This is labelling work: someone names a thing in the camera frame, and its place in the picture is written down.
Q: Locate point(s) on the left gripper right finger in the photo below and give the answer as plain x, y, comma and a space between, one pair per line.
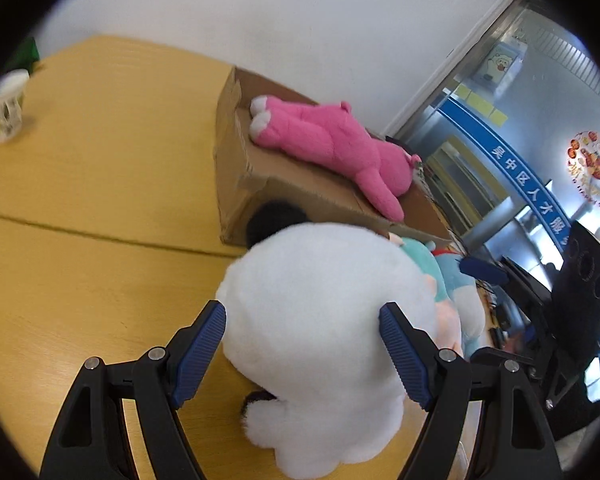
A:
513, 440

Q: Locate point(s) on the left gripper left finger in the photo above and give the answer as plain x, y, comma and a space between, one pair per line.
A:
90, 439

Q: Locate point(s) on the white panda plush toy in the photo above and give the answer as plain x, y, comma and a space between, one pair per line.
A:
302, 309

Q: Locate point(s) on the blue bear plush toy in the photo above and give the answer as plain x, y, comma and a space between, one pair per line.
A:
462, 290

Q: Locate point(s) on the teal pink pig plush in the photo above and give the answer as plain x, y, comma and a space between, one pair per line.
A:
448, 320

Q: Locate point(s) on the pink bear plush toy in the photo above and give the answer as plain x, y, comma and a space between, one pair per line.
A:
329, 136

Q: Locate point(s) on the brown cardboard box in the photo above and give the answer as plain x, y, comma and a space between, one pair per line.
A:
247, 176

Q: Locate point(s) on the white paper cup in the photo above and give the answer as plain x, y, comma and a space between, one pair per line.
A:
12, 86

